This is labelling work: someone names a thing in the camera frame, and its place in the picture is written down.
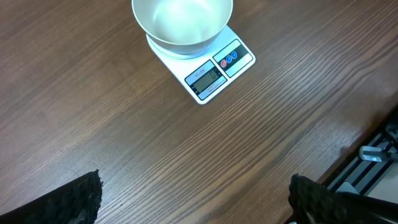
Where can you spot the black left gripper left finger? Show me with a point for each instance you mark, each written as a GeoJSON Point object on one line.
{"type": "Point", "coordinates": [75, 202]}

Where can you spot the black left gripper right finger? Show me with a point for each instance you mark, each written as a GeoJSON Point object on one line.
{"type": "Point", "coordinates": [313, 203]}

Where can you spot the white digital kitchen scale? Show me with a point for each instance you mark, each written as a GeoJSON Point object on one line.
{"type": "Point", "coordinates": [207, 73]}

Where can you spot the white bowl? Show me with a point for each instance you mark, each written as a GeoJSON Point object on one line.
{"type": "Point", "coordinates": [182, 26]}

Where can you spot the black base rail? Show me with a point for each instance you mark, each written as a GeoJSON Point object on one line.
{"type": "Point", "coordinates": [365, 175]}

